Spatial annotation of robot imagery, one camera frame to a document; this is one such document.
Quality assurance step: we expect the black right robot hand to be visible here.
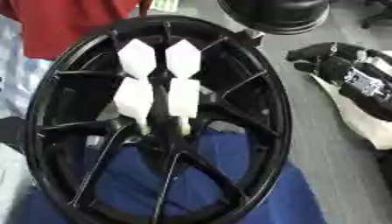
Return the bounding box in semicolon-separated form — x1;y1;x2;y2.
284;41;392;123

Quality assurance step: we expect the black spoked wheel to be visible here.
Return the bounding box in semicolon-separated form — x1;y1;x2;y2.
23;14;294;224

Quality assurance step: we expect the black office chair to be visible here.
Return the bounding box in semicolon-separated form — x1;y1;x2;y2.
360;0;392;30

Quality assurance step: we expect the black round tyre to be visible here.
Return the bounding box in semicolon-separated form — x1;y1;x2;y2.
215;0;333;36

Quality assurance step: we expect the person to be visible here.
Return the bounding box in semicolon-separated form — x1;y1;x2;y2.
0;0;155;61

